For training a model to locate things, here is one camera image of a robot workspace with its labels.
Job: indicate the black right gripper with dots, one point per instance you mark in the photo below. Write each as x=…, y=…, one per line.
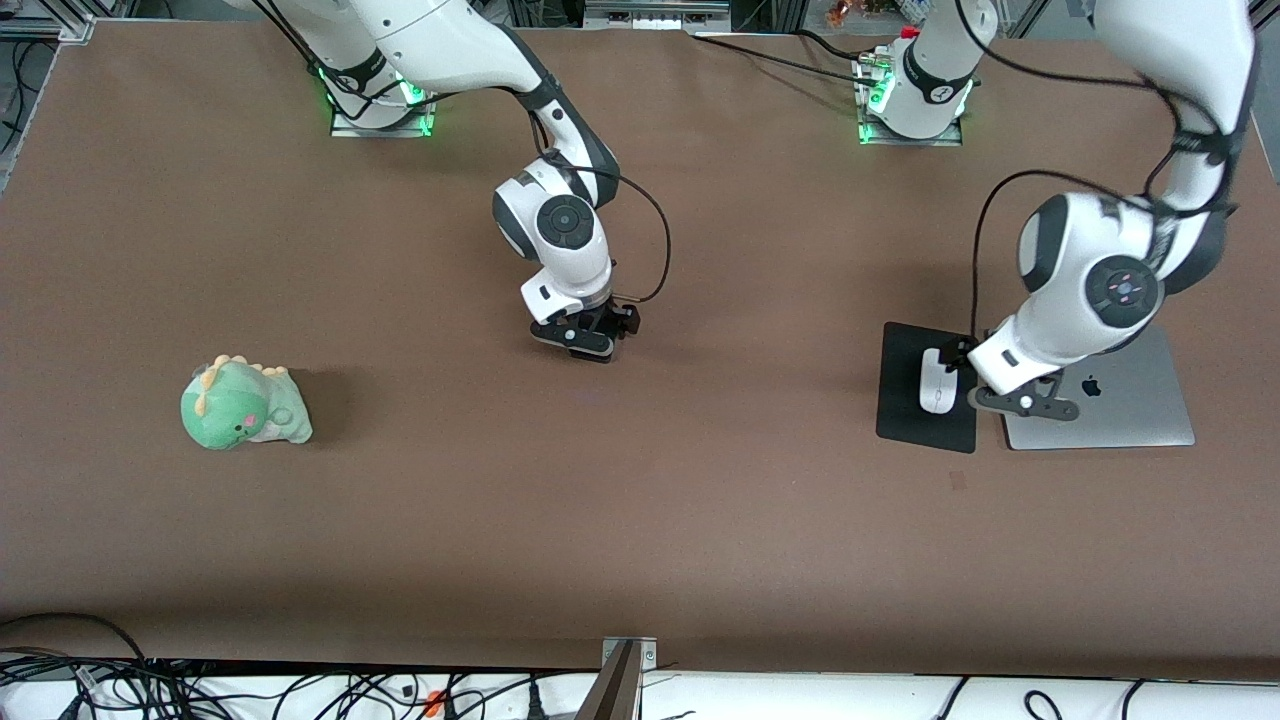
x=607, y=318

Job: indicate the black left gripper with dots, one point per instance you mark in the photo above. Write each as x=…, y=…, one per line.
x=963, y=357

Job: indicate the white computer mouse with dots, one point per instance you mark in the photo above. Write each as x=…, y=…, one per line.
x=933, y=385

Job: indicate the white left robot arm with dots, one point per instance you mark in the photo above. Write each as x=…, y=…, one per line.
x=1090, y=270

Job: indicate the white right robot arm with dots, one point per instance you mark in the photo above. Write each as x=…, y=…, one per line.
x=450, y=40

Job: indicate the black mouse pad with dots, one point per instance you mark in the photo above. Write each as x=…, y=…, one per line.
x=900, y=400

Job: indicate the silver apple laptop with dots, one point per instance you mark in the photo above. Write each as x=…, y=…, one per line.
x=1140, y=410

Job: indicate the grey metal box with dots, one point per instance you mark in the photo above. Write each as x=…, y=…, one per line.
x=655, y=12

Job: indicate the green dinosaur plush toy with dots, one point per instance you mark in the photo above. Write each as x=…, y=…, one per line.
x=240, y=408

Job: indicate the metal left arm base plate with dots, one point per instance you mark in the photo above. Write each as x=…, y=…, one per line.
x=880, y=135

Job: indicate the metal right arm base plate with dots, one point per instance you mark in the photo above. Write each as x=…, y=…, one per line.
x=345, y=125

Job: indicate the aluminium profile post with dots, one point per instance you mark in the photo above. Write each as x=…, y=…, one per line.
x=620, y=680

